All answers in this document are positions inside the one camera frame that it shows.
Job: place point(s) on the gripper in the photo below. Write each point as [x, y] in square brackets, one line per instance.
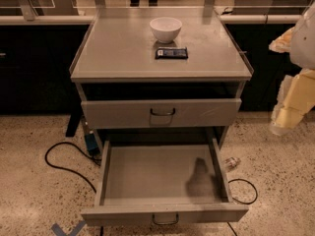
[304, 44]

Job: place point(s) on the grey drawer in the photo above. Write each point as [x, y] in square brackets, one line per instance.
[162, 185]
[123, 114]

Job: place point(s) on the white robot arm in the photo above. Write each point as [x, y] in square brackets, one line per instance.
[299, 42]

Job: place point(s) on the grey top drawer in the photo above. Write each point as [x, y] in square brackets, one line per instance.
[123, 114]

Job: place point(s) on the grey drawer cabinet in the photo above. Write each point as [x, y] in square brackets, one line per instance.
[117, 62]

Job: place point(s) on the clear plastic bottle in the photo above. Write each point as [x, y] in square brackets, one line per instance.
[231, 163]

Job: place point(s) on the dark blue snack bar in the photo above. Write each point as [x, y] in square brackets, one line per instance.
[171, 53]

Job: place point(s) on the white ceramic bowl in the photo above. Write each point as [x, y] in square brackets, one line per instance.
[165, 29]

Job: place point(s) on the blue power adapter box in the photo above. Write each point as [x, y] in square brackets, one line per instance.
[91, 144]

